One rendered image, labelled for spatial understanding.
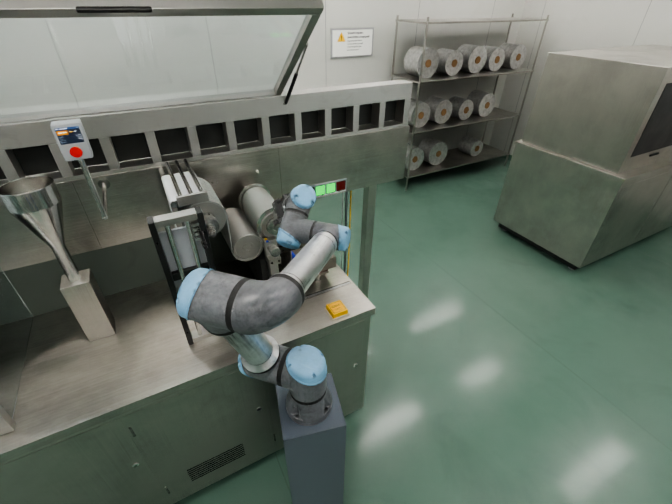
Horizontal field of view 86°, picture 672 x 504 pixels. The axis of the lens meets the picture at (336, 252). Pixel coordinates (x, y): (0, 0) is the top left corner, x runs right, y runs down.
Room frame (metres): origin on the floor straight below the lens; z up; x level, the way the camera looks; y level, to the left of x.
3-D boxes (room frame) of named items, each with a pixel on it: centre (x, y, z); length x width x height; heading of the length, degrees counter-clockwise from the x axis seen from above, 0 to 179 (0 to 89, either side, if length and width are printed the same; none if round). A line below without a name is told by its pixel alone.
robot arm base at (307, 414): (0.68, 0.08, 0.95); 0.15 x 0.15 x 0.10
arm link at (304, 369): (0.68, 0.09, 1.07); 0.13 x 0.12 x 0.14; 72
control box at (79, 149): (1.00, 0.74, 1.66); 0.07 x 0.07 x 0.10; 31
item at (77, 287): (0.99, 0.93, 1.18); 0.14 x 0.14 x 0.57
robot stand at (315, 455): (0.68, 0.08, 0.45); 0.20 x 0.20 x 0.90; 15
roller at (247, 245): (1.29, 0.41, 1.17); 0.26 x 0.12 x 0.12; 28
